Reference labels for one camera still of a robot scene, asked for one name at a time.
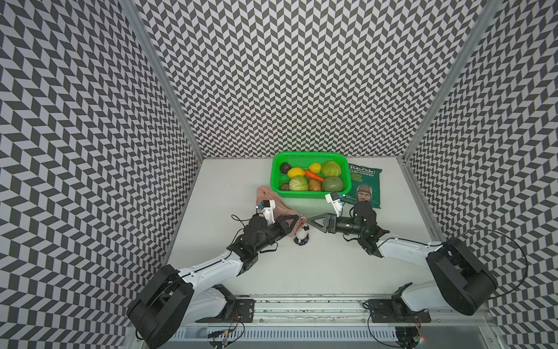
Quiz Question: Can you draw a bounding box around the pink corduroy pouch bag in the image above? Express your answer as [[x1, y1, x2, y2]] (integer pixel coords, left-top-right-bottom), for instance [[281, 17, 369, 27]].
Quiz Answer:
[[257, 186, 307, 238]]

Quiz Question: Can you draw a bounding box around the white black keychain decoration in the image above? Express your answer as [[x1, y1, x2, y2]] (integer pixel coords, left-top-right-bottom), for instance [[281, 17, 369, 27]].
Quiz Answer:
[[294, 224, 310, 246]]

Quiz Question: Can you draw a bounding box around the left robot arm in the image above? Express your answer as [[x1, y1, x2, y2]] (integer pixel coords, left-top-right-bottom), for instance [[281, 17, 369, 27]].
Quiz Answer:
[[126, 214, 299, 348]]

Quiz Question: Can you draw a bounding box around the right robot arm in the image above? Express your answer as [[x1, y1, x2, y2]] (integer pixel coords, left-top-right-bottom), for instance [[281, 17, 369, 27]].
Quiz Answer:
[[307, 202, 498, 321]]

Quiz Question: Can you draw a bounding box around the green chips bag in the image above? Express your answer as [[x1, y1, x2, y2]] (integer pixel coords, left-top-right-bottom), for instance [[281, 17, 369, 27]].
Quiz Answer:
[[341, 164, 382, 209]]

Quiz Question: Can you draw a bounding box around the green apple toy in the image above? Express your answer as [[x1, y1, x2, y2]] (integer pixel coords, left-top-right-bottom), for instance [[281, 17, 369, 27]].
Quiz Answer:
[[321, 176, 344, 192]]

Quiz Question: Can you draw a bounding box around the brown potato toy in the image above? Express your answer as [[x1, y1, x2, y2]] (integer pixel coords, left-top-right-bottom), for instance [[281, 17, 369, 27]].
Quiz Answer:
[[308, 179, 322, 192]]

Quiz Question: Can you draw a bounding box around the green cabbage toy front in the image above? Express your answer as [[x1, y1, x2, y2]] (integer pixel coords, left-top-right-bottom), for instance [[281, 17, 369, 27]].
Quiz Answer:
[[289, 175, 309, 191]]

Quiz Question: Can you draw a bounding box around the green cabbage toy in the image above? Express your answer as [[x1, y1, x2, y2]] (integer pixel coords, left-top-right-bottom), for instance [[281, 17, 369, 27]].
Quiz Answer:
[[321, 161, 341, 177], [289, 175, 309, 191]]

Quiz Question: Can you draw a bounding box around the orange carrot toy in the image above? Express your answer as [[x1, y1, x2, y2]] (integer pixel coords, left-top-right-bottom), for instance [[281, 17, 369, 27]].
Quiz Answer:
[[305, 170, 324, 183]]

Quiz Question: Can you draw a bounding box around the green cabbage toy back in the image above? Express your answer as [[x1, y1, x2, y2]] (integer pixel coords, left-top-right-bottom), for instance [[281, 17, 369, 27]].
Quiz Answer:
[[321, 161, 341, 177]]

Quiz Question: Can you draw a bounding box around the yellow lemon toy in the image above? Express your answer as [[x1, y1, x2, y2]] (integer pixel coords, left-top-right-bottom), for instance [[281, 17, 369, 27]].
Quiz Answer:
[[309, 163, 322, 174]]

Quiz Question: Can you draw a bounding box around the dark avocado toy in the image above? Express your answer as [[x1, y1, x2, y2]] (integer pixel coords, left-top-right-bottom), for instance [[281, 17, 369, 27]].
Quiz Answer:
[[279, 162, 291, 175]]

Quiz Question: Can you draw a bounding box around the green plastic basket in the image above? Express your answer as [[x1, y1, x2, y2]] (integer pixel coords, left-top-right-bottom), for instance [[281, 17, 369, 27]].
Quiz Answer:
[[270, 152, 353, 199]]

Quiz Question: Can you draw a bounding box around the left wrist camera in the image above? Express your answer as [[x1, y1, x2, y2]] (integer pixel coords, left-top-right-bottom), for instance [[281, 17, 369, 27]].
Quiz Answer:
[[256, 200, 276, 225]]

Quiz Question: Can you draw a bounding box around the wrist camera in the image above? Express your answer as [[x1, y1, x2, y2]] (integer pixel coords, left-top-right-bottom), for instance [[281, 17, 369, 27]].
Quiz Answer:
[[325, 192, 344, 218], [256, 200, 276, 225]]

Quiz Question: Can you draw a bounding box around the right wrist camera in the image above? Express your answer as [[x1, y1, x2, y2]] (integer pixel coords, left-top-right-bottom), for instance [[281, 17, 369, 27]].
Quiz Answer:
[[325, 192, 344, 218]]

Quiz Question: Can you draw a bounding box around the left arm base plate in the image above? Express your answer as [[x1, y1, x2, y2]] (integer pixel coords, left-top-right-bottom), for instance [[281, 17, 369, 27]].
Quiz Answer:
[[196, 284, 256, 323]]

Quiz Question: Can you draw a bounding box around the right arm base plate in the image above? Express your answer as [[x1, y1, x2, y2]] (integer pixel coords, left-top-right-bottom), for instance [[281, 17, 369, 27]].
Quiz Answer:
[[361, 283, 432, 325]]

